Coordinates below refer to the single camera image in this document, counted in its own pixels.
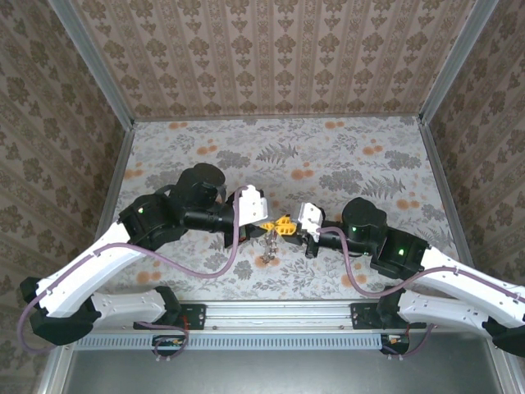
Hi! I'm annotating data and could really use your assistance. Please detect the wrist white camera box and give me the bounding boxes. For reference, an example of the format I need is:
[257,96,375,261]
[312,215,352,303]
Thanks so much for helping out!
[235,185,270,227]
[297,201,326,243]

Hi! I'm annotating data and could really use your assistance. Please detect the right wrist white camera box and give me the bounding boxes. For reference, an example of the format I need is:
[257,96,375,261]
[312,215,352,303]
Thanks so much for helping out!
[297,201,326,243]

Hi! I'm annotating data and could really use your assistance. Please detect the grey slotted cable duct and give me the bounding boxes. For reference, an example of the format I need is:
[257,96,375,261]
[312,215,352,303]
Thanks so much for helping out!
[75,332,385,350]

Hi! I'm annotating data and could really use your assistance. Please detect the floral tablecloth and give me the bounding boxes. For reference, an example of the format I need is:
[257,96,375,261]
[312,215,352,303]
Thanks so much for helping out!
[102,117,473,300]

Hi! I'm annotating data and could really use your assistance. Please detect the grey metal panel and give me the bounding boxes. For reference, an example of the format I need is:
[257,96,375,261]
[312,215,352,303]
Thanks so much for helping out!
[36,332,514,394]

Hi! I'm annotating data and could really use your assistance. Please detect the aluminium front rail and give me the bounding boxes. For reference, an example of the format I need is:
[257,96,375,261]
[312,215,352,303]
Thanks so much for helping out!
[61,299,508,333]

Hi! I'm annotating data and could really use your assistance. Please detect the aluminium table edge rail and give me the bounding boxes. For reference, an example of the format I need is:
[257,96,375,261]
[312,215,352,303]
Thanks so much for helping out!
[418,118,485,296]
[88,122,136,300]

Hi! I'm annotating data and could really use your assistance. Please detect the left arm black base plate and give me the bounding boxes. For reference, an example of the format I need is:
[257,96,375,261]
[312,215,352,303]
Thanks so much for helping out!
[133,303,206,331]

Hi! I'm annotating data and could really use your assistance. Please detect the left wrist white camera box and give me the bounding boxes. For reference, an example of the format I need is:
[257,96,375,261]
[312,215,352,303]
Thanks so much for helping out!
[235,185,270,227]

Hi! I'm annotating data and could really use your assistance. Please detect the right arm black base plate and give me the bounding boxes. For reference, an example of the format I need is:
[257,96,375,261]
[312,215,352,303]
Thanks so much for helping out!
[350,302,427,331]

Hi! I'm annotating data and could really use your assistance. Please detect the aluminium frame post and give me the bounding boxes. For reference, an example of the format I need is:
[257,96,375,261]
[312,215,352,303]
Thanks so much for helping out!
[48,0,136,128]
[418,0,500,124]

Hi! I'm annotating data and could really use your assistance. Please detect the black connector box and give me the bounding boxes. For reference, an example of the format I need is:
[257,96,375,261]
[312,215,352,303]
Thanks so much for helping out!
[379,332,411,356]
[152,334,186,357]

